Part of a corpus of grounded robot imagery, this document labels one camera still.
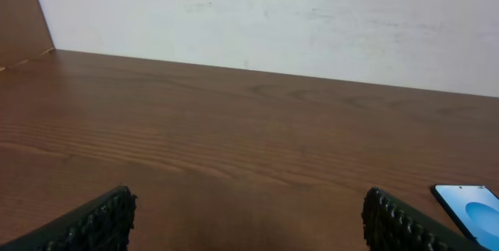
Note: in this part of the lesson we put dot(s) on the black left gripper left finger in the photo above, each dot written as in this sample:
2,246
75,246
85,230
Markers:
103,224

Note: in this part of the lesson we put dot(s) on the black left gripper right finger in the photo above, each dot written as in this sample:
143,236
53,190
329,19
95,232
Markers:
390,224

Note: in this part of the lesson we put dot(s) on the blue Galaxy smartphone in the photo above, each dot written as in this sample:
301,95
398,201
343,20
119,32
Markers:
474,209

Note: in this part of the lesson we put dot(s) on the brown cardboard panel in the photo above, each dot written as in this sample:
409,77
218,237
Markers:
24,32

